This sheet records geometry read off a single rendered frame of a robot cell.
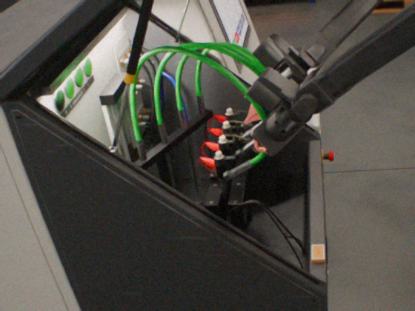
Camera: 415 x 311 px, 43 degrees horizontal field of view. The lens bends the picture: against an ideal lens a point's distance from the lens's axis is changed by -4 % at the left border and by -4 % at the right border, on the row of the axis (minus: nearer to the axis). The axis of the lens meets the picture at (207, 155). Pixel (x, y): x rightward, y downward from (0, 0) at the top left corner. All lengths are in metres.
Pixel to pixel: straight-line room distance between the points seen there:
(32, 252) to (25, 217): 0.10
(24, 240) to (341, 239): 1.86
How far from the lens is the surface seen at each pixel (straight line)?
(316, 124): 1.73
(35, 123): 1.04
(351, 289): 2.52
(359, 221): 2.88
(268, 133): 1.11
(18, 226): 1.22
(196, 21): 1.61
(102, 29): 1.37
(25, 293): 1.38
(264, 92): 1.02
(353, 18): 1.27
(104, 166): 1.04
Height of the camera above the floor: 1.80
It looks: 30 degrees down
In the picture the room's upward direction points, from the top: 10 degrees counter-clockwise
